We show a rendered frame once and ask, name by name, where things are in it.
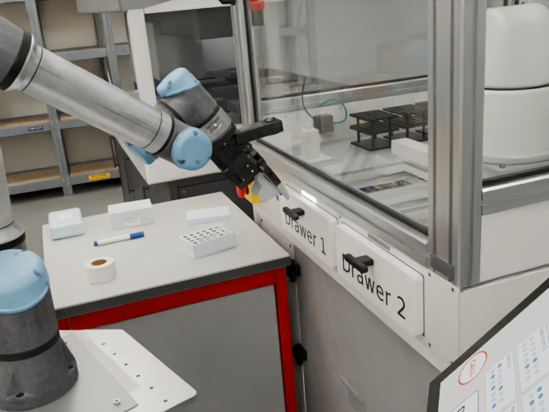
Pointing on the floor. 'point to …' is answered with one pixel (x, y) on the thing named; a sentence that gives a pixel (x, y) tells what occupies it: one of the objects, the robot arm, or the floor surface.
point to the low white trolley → (188, 302)
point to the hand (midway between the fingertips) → (283, 190)
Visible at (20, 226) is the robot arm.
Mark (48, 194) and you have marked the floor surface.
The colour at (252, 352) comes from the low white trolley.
